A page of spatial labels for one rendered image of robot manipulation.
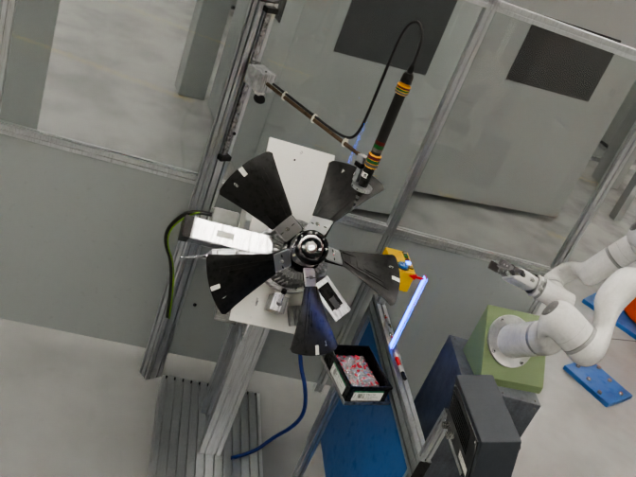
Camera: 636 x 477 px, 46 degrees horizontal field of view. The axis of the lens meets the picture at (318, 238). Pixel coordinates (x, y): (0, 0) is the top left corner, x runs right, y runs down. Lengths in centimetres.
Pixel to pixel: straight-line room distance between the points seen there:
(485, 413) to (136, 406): 182
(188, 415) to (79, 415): 46
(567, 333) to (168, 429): 171
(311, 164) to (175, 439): 128
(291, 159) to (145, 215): 78
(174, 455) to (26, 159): 134
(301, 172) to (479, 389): 110
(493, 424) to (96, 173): 192
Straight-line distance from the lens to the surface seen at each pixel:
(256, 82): 277
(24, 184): 332
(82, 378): 355
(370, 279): 256
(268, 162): 250
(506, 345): 275
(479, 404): 212
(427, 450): 243
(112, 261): 343
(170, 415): 339
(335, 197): 260
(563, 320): 246
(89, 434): 332
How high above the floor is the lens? 239
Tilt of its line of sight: 27 degrees down
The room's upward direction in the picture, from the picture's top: 22 degrees clockwise
